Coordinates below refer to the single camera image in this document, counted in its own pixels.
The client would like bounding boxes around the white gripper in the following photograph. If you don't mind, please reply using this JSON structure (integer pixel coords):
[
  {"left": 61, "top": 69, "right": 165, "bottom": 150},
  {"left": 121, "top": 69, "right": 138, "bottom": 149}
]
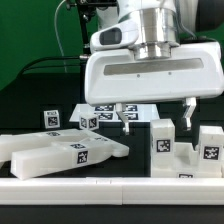
[{"left": 85, "top": 22, "right": 224, "bottom": 135}]

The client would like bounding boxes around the white chair seat part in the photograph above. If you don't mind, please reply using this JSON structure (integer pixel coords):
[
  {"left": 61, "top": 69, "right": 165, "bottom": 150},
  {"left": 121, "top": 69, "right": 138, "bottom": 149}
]
[{"left": 149, "top": 141, "right": 204, "bottom": 178}]

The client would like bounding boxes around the small white tagged nut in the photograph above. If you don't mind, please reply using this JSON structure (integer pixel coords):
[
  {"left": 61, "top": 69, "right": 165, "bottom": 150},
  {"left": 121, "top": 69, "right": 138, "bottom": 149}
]
[{"left": 44, "top": 110, "right": 60, "bottom": 129}]

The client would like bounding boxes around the white marker sheet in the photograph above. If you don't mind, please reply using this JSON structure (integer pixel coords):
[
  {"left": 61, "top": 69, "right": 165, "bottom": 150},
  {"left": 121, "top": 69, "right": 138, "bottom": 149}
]
[{"left": 70, "top": 104, "right": 159, "bottom": 122}]

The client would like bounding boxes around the small white tagged cube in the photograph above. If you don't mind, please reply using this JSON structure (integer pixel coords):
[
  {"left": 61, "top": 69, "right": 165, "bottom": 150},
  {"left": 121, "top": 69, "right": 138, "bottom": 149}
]
[{"left": 79, "top": 113, "right": 99, "bottom": 131}]

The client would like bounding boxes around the white front fence bar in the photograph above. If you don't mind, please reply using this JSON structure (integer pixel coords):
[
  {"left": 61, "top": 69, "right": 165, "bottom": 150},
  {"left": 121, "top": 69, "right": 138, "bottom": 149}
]
[{"left": 0, "top": 178, "right": 224, "bottom": 205}]

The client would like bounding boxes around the black cable bundle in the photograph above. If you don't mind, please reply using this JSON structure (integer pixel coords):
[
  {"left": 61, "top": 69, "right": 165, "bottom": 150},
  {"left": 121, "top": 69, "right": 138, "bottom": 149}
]
[{"left": 16, "top": 55, "right": 91, "bottom": 79}]

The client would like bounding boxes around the grey thin cable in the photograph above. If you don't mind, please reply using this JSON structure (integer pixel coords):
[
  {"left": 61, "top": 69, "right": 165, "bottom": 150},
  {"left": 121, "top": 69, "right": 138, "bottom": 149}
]
[{"left": 54, "top": 0, "right": 69, "bottom": 74}]

